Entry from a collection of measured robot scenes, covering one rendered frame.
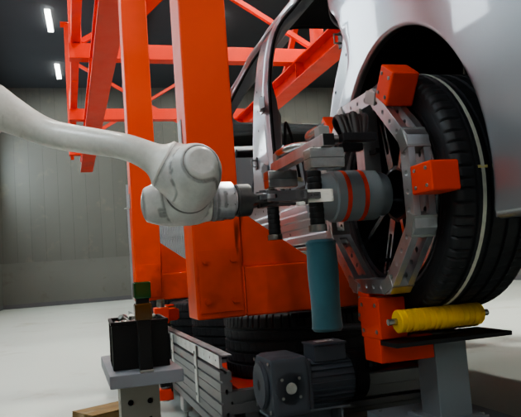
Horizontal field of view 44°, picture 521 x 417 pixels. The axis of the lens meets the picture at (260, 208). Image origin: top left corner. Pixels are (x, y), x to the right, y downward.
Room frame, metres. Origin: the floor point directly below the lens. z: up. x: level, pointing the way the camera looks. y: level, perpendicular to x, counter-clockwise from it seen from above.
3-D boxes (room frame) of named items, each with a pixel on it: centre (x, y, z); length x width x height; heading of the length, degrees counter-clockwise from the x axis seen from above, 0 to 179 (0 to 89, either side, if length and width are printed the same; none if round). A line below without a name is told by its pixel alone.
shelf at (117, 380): (1.73, 0.35, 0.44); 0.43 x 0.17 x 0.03; 17
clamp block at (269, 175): (1.89, -0.06, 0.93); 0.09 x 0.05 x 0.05; 107
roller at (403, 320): (1.70, -0.44, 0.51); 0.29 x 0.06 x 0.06; 107
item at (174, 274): (4.11, 0.40, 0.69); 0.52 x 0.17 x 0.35; 107
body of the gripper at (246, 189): (1.50, 0.02, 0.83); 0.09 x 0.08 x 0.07; 107
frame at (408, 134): (1.79, -0.31, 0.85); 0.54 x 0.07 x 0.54; 17
